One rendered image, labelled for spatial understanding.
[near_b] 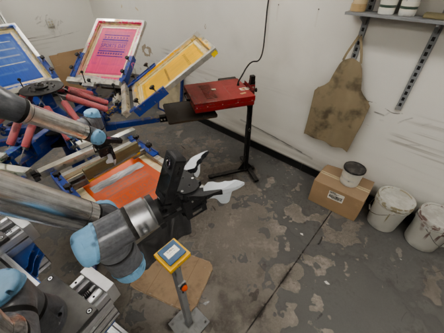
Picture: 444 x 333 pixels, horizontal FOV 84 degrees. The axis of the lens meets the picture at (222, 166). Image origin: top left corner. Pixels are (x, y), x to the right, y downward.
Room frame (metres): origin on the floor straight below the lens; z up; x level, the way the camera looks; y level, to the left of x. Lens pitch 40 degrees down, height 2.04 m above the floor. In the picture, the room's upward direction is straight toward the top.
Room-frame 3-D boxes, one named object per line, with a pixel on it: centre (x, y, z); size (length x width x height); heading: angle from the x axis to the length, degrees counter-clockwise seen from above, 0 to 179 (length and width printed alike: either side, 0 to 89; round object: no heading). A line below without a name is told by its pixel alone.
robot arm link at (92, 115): (1.17, 0.69, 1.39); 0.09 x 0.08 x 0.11; 148
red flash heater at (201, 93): (2.25, 0.02, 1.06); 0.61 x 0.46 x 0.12; 108
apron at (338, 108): (2.20, -1.13, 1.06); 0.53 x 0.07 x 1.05; 48
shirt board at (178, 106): (2.02, 0.73, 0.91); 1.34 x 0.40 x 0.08; 108
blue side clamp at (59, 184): (1.06, 0.95, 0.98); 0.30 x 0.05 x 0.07; 48
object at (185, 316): (0.64, 0.24, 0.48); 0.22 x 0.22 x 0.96; 48
